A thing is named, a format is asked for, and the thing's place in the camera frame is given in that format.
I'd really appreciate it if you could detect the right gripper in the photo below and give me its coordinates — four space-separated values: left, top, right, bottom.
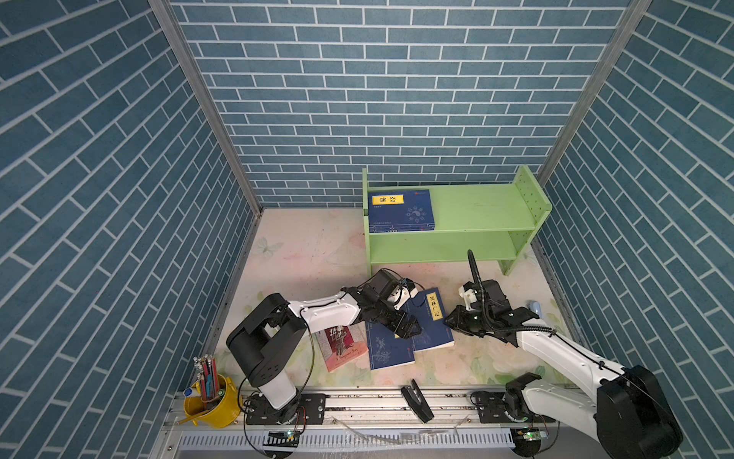
440 303 492 337

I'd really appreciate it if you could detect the blue book yellow label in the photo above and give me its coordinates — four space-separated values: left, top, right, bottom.
404 288 455 353
365 322 415 371

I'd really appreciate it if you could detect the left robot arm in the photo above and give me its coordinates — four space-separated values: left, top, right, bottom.
226 269 422 424

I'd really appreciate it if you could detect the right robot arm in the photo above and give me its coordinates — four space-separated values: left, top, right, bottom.
445 254 684 458

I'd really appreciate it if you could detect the red illustrated book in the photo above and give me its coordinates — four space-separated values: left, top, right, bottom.
315 323 368 372

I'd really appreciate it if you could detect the small blue white mouse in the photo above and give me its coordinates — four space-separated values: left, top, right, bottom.
528 300 543 317

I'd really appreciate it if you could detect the green two-tier shelf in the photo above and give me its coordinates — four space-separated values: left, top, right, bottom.
362 166 552 275

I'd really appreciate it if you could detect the yellow pen holder cup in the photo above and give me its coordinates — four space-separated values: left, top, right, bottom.
177 355 241 428

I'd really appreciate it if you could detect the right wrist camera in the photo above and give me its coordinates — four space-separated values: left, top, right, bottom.
459 286 481 311

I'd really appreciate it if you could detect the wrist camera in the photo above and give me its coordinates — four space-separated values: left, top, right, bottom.
387 279 419 311
459 286 481 311

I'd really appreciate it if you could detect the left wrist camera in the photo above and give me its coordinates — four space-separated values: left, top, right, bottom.
387 279 419 311

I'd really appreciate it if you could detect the black clip on rail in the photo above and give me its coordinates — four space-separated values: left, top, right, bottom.
401 379 435 424

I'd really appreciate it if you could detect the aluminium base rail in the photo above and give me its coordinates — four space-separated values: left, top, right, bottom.
152 384 607 458

